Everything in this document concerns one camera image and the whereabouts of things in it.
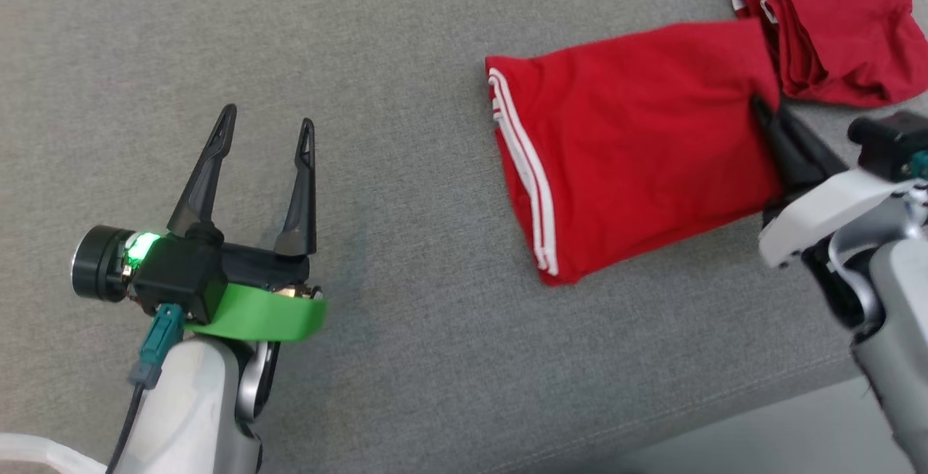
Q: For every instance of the red shorts white side stripes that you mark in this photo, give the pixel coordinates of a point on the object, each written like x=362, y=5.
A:
x=841, y=25

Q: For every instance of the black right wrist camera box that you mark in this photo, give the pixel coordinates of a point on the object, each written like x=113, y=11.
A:
x=888, y=140

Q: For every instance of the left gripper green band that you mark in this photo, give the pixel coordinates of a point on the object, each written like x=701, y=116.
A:
x=268, y=314

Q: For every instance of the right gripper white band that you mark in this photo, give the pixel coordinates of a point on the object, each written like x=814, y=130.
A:
x=826, y=206

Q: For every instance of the red white lettered jersey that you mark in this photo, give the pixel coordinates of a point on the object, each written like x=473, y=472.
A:
x=638, y=148

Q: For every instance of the white curved plastic shell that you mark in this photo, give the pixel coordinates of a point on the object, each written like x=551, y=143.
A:
x=43, y=452

